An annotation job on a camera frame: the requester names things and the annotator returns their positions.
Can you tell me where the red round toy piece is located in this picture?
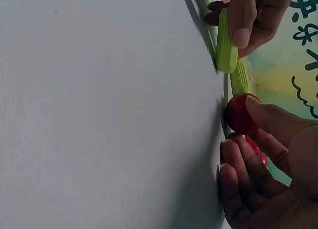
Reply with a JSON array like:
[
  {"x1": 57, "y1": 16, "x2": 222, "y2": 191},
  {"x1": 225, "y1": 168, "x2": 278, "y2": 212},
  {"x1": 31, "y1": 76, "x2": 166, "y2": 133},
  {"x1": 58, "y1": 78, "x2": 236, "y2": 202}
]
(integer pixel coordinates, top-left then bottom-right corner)
[{"x1": 225, "y1": 92, "x2": 263, "y2": 135}]

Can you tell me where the person's right hand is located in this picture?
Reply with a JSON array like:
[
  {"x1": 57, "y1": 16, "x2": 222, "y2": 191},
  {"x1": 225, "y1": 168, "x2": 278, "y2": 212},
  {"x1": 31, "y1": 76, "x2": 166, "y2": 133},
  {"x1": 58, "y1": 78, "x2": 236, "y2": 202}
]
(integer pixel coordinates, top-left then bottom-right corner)
[{"x1": 218, "y1": 94, "x2": 318, "y2": 229}]

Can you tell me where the person's left hand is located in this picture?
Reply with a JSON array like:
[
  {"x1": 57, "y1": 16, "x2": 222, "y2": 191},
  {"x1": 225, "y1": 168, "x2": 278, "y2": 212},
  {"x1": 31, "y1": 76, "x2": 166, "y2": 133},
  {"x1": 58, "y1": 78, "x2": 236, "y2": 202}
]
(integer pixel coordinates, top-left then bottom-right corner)
[{"x1": 204, "y1": 0, "x2": 293, "y2": 60}]

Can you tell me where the large green ribbed toy piece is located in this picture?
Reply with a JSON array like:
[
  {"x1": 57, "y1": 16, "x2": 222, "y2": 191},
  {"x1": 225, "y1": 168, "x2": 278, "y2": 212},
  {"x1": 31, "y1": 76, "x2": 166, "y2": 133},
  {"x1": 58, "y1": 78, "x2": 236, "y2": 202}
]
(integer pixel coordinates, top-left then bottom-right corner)
[{"x1": 214, "y1": 8, "x2": 239, "y2": 74}]

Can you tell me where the small green ribbed toy piece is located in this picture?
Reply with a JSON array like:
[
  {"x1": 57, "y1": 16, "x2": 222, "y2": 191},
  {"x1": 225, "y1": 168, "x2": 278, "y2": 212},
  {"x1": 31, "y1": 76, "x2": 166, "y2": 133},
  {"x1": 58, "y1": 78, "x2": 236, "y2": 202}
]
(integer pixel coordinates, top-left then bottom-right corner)
[{"x1": 230, "y1": 61, "x2": 256, "y2": 96}]

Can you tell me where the red white-dotted toy piece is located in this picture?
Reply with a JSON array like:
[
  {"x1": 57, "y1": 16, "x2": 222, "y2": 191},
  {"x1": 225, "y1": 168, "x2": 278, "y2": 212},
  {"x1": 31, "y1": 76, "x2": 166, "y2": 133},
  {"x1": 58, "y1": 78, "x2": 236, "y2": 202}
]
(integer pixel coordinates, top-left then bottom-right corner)
[{"x1": 244, "y1": 134, "x2": 270, "y2": 169}]

